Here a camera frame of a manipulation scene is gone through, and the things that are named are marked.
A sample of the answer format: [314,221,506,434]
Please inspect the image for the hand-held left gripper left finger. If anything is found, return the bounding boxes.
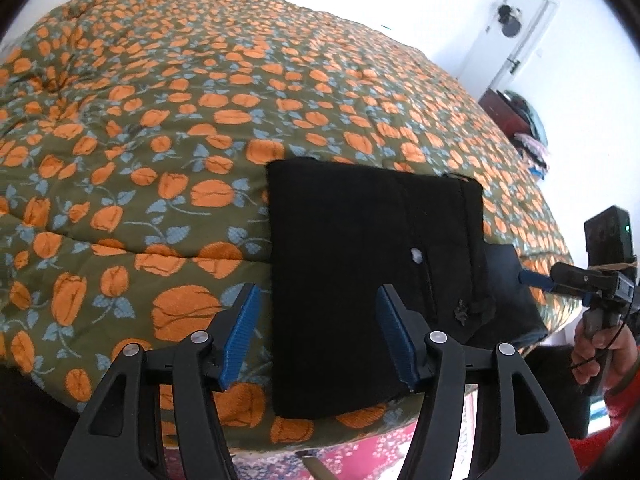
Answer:
[54,282,263,480]

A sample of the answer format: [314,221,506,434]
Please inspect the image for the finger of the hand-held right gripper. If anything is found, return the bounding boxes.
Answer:
[517,262,591,297]

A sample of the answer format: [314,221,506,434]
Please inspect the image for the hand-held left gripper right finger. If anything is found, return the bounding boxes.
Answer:
[375,284,583,480]

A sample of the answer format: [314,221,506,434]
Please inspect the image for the black pants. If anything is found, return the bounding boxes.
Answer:
[265,156,549,420]

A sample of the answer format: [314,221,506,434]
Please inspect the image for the person's red-sleeved right forearm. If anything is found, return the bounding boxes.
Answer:
[570,360,640,476]

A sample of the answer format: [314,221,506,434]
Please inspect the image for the person's right hand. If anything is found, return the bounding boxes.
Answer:
[571,317,638,386]

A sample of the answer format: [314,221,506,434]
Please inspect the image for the pile of colourful clothes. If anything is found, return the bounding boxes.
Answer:
[515,132,548,181]

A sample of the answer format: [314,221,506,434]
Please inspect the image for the pink patterned rug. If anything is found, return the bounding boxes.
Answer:
[165,395,481,480]

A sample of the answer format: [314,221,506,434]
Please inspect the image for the teal cloth bundle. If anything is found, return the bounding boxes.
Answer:
[502,89,548,146]

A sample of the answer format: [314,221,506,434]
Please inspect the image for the dark wooden cabinet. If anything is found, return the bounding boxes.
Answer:
[477,89,531,141]

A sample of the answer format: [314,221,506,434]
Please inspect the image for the white door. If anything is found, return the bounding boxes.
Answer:
[462,0,558,93]

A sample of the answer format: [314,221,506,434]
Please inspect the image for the dark items hanging on door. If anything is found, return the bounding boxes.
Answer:
[497,4,523,38]

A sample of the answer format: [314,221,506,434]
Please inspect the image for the orange floral quilt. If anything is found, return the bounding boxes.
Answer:
[0,0,576,456]

